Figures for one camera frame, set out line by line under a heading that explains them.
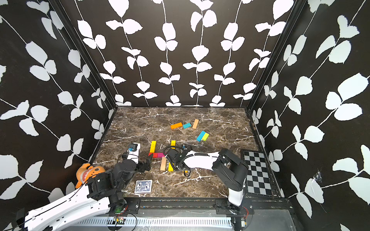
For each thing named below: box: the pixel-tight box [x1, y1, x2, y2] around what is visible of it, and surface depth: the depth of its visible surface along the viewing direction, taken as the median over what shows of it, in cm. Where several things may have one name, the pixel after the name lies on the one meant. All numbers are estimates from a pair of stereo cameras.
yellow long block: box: [149, 140, 157, 153], surface depth 97 cm
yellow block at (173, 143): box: [170, 140, 177, 150], surface depth 100 cm
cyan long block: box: [196, 130, 206, 142], surface depth 103 cm
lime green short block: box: [201, 132, 210, 142], surface depth 104 cm
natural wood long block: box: [192, 118, 199, 129], surface depth 112 cm
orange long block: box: [170, 122, 183, 130], surface depth 110 cm
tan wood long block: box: [160, 156, 167, 171], surface depth 90 cm
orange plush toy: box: [75, 163, 106, 189], surface depth 80 cm
